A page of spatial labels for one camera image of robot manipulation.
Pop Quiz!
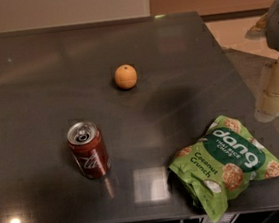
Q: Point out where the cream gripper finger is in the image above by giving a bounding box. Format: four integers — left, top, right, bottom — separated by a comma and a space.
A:
254, 58, 279, 123

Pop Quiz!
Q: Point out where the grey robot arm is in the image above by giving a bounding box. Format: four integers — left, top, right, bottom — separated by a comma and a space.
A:
254, 0, 279, 123

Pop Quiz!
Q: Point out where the green rice chip bag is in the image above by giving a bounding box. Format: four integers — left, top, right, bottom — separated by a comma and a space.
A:
169, 115, 279, 223

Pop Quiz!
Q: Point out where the red coke can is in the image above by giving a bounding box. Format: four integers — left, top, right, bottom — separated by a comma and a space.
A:
67, 121, 111, 179

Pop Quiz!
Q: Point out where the orange fruit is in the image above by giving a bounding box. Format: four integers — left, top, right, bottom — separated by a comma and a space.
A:
114, 64, 138, 90

